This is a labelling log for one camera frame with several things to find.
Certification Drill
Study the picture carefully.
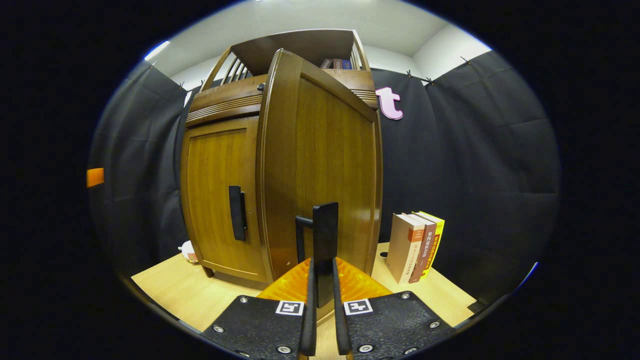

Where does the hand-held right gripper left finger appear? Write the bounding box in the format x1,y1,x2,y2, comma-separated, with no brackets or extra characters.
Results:
200,257,319,360

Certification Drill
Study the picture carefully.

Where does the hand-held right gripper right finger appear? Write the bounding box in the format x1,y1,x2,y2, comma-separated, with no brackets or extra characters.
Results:
331,256,457,360

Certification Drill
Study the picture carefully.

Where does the black door handle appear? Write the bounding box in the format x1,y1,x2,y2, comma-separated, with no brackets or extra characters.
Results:
228,185,248,242
295,202,340,309

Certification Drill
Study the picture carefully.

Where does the wooden shoe cabinet door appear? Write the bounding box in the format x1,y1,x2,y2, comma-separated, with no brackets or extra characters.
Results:
180,116,269,284
255,48,384,284

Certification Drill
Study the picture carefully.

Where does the wooden double-door shoe cabinet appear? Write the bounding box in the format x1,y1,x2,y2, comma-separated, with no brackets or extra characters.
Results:
180,28,384,287

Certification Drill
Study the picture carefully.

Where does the beige and orange book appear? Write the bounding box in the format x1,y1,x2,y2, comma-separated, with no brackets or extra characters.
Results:
385,213,426,285

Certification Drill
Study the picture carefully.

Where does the brown book white lettering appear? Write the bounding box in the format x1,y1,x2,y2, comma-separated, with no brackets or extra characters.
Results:
408,215,437,284

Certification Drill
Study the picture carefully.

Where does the small white object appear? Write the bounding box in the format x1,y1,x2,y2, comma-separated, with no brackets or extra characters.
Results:
178,240,200,264

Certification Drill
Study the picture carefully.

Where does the ceiling light strip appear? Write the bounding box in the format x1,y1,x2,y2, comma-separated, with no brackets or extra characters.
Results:
144,40,171,62

